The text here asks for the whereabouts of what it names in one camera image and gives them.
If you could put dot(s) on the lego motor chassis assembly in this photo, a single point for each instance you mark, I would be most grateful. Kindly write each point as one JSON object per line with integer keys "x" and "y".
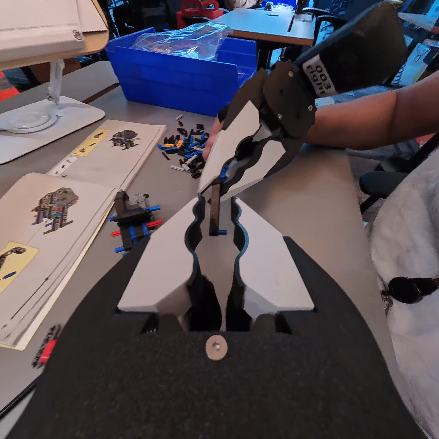
{"x": 132, "y": 219}

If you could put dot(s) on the pile of small lego pins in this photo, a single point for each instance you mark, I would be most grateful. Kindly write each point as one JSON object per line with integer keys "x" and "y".
{"x": 185, "y": 144}

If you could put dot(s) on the person's right forearm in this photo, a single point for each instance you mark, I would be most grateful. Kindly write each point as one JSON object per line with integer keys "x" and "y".
{"x": 360, "y": 116}

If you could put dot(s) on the black bent lego beam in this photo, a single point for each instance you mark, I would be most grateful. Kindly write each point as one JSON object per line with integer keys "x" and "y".
{"x": 216, "y": 209}

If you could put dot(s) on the blue plastic bin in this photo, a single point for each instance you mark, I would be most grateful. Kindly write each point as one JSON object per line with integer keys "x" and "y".
{"x": 171, "y": 79}

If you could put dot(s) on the black office chair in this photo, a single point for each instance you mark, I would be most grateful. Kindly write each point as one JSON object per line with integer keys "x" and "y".
{"x": 380, "y": 183}

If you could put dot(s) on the background table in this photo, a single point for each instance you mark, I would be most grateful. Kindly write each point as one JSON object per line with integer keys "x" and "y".
{"x": 260, "y": 24}

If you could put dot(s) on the person's white shirt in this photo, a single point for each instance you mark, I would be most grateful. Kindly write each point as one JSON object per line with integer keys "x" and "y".
{"x": 411, "y": 343}

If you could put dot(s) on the lego instruction booklet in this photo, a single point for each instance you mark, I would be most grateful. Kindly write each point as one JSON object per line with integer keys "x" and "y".
{"x": 68, "y": 260}

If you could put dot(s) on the red plastic basket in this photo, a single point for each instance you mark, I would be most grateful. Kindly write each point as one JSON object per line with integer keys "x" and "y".
{"x": 197, "y": 10}

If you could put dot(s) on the person's right hand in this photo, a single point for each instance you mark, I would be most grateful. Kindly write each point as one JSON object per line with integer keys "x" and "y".
{"x": 212, "y": 140}

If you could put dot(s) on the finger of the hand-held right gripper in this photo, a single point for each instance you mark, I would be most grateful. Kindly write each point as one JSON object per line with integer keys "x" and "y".
{"x": 260, "y": 164}
{"x": 226, "y": 147}

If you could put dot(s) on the pile of assorted lego beams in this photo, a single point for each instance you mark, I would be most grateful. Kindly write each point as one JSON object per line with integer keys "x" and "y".
{"x": 46, "y": 349}

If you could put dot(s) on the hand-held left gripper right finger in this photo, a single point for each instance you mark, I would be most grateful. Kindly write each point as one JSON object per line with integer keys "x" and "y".
{"x": 274, "y": 274}

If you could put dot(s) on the clear plastic bag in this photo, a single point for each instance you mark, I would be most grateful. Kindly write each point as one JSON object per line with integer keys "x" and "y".
{"x": 181, "y": 41}

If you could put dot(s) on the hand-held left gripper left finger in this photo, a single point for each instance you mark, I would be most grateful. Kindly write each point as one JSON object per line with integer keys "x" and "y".
{"x": 157, "y": 274}

